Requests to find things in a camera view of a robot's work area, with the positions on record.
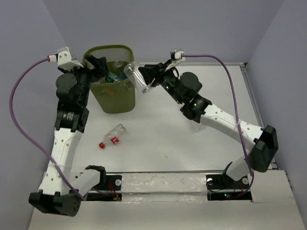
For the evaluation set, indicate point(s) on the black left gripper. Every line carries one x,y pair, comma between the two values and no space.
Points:
100,63

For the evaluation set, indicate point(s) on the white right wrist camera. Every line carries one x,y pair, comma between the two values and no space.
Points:
177,57

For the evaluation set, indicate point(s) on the white label square bottle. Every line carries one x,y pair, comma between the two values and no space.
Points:
198,127

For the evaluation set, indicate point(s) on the blue label water bottle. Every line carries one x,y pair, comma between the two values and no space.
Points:
119,70

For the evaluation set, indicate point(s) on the clear bottle metal rim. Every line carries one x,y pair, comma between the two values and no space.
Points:
135,72

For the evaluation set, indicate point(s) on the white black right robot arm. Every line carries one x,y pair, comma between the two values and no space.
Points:
260,143

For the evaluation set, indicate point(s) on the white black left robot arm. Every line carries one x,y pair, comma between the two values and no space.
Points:
56,195

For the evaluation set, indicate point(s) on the red cap crushed bottle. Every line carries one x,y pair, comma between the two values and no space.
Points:
113,137

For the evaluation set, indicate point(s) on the olive green mesh bin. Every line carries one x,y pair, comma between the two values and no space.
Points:
125,100

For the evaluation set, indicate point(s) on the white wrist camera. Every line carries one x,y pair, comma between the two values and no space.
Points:
65,59
177,57

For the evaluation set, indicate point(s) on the orange juice bottle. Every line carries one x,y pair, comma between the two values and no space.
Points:
109,91

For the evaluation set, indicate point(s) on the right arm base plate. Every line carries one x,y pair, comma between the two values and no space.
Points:
221,188

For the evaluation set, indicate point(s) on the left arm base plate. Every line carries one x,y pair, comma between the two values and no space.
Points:
109,191

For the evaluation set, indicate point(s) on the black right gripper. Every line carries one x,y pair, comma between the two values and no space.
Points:
150,71

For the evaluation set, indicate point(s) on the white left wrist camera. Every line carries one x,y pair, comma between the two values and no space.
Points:
65,59

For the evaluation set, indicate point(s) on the green label plastic bottle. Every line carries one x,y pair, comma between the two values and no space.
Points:
111,78

